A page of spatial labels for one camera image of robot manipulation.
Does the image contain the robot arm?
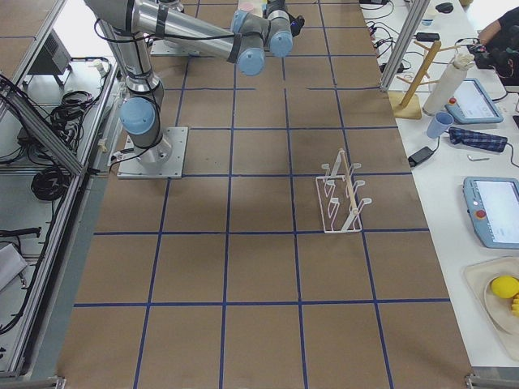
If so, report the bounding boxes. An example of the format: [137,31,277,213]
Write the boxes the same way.
[86,1,304,178]

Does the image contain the pink cup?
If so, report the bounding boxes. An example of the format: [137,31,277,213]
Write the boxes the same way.
[238,0,255,13]

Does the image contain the beige plate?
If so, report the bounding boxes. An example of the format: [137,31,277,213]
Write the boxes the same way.
[464,257,518,361]

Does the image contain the plaid cloth pouch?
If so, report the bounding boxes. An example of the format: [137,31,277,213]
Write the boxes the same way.
[448,127,508,152]

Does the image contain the blue cup on desk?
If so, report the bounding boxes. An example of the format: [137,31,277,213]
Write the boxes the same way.
[426,112,454,139]

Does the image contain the wooden mug tree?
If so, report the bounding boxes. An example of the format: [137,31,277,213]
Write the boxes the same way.
[388,40,457,120]

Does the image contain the yellow lemon toy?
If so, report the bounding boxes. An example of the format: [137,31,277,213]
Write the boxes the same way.
[490,275,519,299]

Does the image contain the blue teach pendant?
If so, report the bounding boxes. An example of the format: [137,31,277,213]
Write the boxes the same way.
[463,177,518,250]
[444,78,504,125]

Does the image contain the white wire cup rack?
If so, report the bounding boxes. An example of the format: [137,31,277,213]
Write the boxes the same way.
[315,148,372,234]

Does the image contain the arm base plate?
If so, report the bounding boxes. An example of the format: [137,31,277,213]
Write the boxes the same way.
[117,127,188,179]

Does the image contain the beige water bottle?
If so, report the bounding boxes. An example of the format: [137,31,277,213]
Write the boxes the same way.
[422,53,474,116]

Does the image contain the black power adapter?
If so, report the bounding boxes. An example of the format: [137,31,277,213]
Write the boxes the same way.
[407,147,435,168]

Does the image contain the aluminium frame post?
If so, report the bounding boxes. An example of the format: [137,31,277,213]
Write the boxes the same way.
[380,0,430,92]

